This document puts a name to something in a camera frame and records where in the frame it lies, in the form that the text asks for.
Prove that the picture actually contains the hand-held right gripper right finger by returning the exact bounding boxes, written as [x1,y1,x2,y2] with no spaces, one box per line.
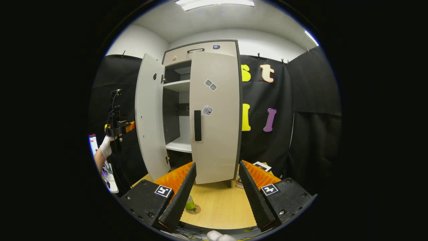
[238,160,317,232]

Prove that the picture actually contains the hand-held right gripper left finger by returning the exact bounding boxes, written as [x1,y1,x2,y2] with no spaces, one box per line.
[119,162,197,233]

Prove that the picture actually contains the grey cabinet door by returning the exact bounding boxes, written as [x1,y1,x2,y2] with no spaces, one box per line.
[135,53,171,181]
[189,51,241,185]

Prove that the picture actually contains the grey cabinet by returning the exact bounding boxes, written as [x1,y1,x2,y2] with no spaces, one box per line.
[162,39,243,188]

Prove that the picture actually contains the grey cabinet drawer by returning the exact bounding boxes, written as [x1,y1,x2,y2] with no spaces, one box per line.
[163,41,238,65]

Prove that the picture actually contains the lit display screen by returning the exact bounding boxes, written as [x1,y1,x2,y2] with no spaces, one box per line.
[89,134,98,157]

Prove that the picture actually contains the white photo cover book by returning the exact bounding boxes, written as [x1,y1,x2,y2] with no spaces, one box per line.
[253,161,272,173]

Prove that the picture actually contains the white side desk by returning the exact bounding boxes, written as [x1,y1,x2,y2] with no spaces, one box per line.
[101,160,119,194]

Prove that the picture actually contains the black backdrop cloth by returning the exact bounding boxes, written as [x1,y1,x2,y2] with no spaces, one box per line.
[89,47,342,198]

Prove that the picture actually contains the large ceiling light panel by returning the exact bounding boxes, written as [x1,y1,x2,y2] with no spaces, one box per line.
[175,0,255,11]

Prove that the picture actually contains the narrow ceiling light panel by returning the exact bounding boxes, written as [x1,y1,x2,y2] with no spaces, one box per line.
[304,30,320,47]

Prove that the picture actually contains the tangled cables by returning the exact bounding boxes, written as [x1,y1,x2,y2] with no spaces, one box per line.
[169,224,209,241]

